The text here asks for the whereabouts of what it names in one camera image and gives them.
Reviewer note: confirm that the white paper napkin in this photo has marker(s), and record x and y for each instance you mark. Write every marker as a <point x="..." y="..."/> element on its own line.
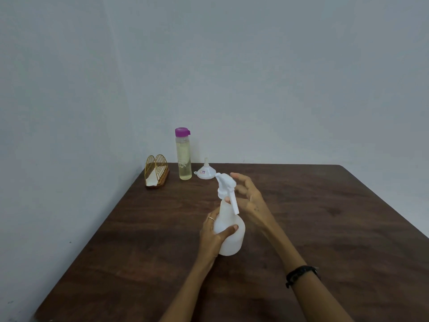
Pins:
<point x="152" y="179"/>

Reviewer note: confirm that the black wristband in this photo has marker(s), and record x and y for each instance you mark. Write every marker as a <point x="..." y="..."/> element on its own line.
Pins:
<point x="300" y="273"/>

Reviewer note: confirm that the person's right forearm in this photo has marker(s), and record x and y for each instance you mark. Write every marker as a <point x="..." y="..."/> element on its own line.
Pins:
<point x="301" y="281"/>

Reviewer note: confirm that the person's left thumb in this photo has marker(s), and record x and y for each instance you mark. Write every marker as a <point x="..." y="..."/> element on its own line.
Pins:
<point x="228" y="230"/>

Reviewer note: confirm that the person's right hand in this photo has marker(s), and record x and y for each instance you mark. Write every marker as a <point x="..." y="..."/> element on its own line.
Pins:
<point x="254" y="206"/>

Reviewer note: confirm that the white plastic spray bottle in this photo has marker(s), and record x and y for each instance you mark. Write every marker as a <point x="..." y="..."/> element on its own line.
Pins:
<point x="231" y="239"/>

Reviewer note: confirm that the person's left hand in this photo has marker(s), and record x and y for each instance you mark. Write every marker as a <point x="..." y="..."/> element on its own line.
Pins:
<point x="209" y="239"/>

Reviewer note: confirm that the clear bottle with yellow liquid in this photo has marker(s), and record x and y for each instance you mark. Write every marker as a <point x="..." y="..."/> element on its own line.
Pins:
<point x="184" y="160"/>

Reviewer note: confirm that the purple bottle cap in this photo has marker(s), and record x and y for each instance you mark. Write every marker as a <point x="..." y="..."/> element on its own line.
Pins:
<point x="182" y="132"/>

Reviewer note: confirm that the person's left forearm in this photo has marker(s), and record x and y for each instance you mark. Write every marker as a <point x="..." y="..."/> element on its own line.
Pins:
<point x="192" y="291"/>

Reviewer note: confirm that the person's right thumb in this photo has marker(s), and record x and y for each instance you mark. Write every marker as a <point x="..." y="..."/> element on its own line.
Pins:
<point x="228" y="199"/>

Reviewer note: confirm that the white trigger spray head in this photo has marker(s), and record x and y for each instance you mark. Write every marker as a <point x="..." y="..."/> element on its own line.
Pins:
<point x="225" y="184"/>

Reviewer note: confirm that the white plastic funnel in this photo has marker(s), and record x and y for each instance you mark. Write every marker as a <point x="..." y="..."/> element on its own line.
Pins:
<point x="205" y="172"/>

